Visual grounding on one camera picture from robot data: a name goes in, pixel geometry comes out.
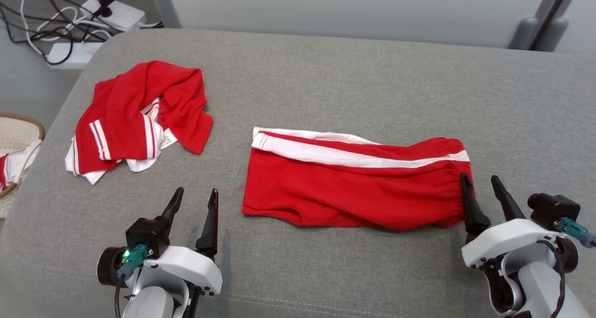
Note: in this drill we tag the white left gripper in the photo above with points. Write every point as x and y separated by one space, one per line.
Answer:
191 267

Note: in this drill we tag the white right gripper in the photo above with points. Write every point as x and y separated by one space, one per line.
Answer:
507 241

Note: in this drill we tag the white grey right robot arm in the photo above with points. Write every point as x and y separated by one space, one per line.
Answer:
540 285

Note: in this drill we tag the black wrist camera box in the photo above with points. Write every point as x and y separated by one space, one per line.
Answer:
146 236
554 210

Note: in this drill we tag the pale grey partition panel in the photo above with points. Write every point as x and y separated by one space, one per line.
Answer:
349 10

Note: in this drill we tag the red white Bulls 23 jersey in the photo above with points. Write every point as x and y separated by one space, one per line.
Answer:
121 113

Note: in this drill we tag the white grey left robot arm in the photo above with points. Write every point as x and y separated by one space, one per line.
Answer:
151 306

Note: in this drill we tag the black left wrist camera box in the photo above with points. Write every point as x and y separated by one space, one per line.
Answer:
146 236

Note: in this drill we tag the red shorts with white stripes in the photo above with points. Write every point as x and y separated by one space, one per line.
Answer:
335 192

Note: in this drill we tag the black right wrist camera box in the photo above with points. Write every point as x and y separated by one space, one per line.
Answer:
554 210

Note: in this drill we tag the red white striped garment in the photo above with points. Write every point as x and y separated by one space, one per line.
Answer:
16 162

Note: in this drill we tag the grey partition post with foot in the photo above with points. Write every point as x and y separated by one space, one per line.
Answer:
535 29

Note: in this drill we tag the wicker basket with clothes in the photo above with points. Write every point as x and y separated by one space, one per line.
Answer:
18 131

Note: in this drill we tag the white power strip with adapter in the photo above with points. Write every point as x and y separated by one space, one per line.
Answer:
118 14

